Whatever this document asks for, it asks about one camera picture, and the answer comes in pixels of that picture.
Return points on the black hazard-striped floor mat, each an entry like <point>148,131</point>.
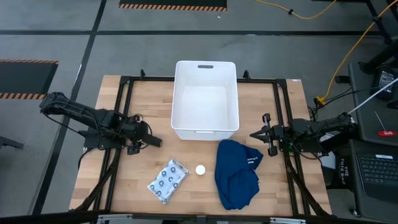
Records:
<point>25,77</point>
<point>174,3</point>

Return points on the grey metal foot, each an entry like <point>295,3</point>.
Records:
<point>11,143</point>

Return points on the black stand legs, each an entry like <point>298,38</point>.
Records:
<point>382,56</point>

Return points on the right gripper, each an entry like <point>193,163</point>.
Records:
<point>277,133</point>

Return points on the small white round cap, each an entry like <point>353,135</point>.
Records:
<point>200,170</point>

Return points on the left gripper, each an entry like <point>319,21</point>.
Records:
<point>136,132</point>

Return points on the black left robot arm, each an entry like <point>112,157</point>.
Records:
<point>93,115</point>

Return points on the dark blue garment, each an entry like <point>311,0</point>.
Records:
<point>233,177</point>

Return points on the black aluminium table frame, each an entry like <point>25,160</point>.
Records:
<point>281,102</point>

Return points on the black laptop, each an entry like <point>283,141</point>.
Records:
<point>379,174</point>

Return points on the white sheet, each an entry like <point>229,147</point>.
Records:
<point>326,161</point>

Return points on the white perforated plastic basket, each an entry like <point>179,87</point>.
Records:
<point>205,105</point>

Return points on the silver metal bracket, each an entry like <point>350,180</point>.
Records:
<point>113,217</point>
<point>287,221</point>

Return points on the black rig rail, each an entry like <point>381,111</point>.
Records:
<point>46,217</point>

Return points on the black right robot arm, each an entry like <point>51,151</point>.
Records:
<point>311,127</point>

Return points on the silver printed foil pouch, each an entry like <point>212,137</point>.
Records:
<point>168,180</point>

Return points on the black tote bag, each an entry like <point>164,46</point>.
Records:
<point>342,171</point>

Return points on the black power adapter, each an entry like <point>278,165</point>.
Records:
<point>385,82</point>

